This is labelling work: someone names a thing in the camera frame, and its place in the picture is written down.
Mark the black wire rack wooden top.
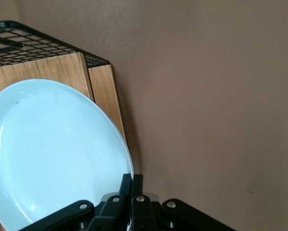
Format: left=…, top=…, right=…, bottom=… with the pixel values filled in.
left=0, top=20, right=128, bottom=231

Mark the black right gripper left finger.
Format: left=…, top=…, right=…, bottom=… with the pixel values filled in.
left=20, top=173, right=132, bottom=231

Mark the light blue round plate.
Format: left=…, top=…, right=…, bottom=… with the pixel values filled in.
left=0, top=78, right=135, bottom=231

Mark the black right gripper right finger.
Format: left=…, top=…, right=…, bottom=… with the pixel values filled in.
left=131, top=173, right=235, bottom=231

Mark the brown table cover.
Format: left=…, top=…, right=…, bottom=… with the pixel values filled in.
left=0, top=0, right=288, bottom=231

